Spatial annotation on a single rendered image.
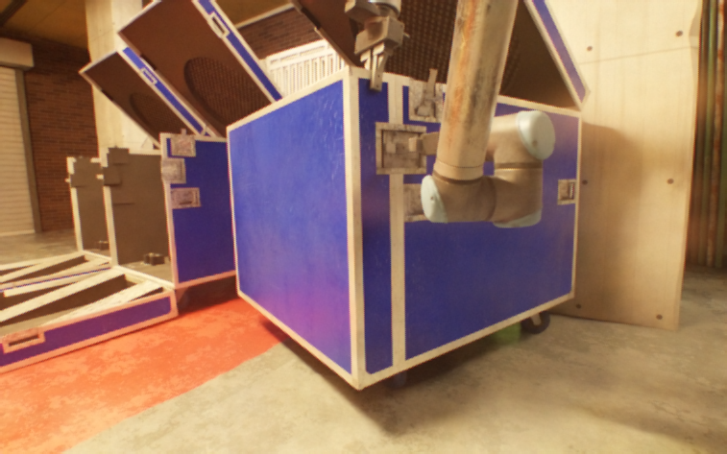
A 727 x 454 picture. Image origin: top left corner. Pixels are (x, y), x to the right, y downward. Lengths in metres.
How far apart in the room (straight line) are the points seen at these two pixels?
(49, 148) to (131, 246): 5.41
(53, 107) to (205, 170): 6.30
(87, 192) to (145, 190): 0.98
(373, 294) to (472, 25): 0.64
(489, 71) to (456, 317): 0.79
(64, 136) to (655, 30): 8.07
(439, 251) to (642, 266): 1.19
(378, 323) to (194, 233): 1.39
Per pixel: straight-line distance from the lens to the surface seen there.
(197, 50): 2.67
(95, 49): 5.60
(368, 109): 0.92
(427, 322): 1.11
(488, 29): 0.61
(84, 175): 3.87
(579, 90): 1.80
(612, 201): 2.02
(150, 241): 2.99
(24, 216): 7.95
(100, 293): 2.65
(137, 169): 2.95
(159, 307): 2.12
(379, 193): 0.92
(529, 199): 0.75
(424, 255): 1.04
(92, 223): 3.88
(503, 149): 0.75
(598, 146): 2.02
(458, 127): 0.64
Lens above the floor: 0.69
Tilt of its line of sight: 7 degrees down
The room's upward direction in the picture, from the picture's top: 1 degrees counter-clockwise
